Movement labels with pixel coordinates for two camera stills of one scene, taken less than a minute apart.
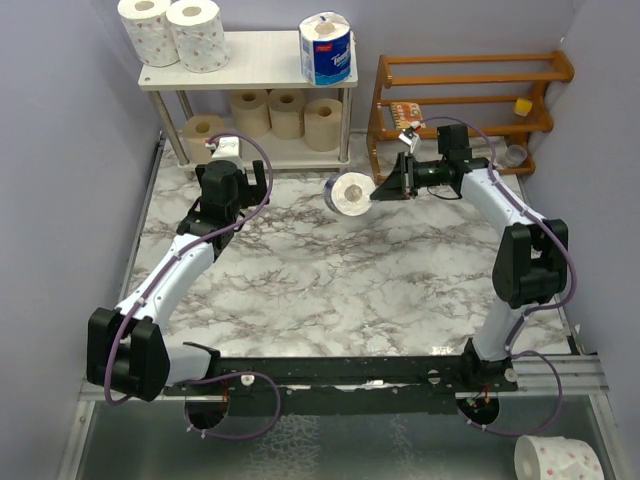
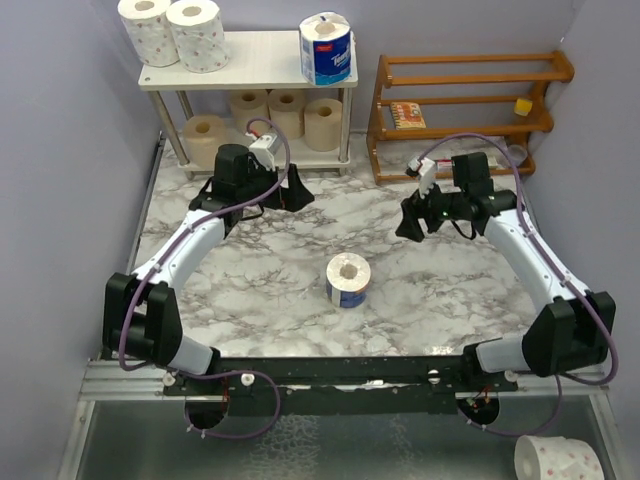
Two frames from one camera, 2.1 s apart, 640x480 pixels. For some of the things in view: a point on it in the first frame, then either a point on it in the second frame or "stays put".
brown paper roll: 250,112 stays put
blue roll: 349,193 to 347,279
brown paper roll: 195,132 stays put
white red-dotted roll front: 150,26 stays put
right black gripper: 395,186 to 414,208
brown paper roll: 322,124 stays put
